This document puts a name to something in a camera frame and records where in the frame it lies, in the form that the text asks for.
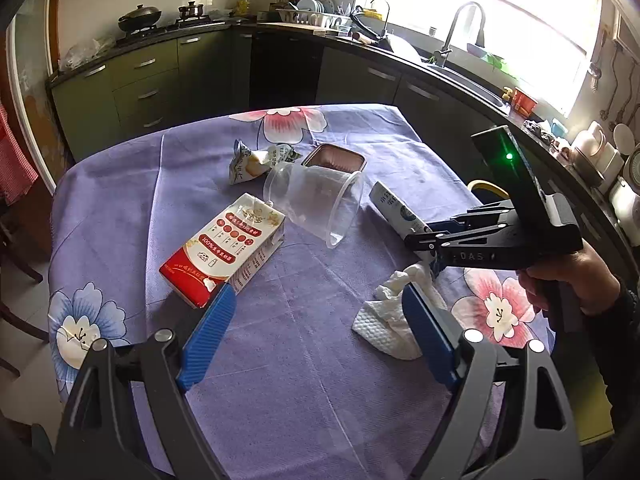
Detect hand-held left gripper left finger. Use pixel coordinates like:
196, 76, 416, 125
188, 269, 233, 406
52, 285, 237, 480

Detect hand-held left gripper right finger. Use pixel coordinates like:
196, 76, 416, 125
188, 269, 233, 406
401, 282, 583, 480

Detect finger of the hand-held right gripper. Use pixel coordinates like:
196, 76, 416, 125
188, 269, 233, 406
404, 222, 511, 278
425, 199, 513, 234

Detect white paper tissue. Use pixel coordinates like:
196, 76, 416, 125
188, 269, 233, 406
351, 261, 451, 361

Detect white blue tube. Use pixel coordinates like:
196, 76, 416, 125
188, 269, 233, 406
369, 181, 435, 241

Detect red white milk carton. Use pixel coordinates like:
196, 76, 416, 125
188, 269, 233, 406
159, 192, 287, 309

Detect dark plastic tray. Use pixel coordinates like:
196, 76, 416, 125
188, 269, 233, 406
301, 143, 367, 173

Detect clear plastic cup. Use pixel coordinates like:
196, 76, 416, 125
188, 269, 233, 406
262, 161, 365, 248

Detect white snack wrapper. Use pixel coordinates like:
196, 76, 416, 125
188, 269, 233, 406
229, 140, 303, 186

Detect person's right forearm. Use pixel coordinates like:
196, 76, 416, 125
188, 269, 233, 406
582, 280, 640, 441

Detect person's right hand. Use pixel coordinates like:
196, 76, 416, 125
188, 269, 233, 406
517, 246, 623, 331

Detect white jug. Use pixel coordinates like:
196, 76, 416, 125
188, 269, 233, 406
572, 120, 626, 196

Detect purple floral tablecloth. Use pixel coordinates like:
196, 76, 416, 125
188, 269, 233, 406
47, 104, 556, 480

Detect white rice cooker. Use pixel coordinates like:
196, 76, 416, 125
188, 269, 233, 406
607, 145, 640, 247

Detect red paper cup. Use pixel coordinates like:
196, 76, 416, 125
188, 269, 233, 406
512, 87, 538, 116

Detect steel sink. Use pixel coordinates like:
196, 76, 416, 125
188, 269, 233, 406
425, 62, 506, 106

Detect steel faucet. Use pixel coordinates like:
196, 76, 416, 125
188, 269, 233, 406
432, 1, 487, 68

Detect white plate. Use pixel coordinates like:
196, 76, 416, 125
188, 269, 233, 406
387, 35, 426, 59

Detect dark lower cabinets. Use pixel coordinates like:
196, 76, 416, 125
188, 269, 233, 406
250, 30, 521, 181

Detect wooden chair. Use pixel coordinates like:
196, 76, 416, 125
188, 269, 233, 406
0, 200, 51, 376

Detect window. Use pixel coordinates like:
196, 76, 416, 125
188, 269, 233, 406
357, 0, 603, 116

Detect white dish rack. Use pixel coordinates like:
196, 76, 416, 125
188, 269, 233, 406
276, 0, 351, 31

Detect green lower cabinets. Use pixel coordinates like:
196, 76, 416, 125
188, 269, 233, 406
47, 27, 253, 161

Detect red checked apron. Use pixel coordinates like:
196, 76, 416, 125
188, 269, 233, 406
0, 102, 38, 206

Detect wooden cutting board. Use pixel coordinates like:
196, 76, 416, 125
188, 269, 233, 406
257, 22, 326, 37

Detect clear plastic bag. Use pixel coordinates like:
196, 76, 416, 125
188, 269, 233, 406
62, 35, 118, 68

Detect gas stove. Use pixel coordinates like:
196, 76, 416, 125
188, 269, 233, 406
117, 15, 228, 41

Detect black wok with lid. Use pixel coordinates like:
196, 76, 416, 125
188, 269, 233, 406
117, 4, 163, 32

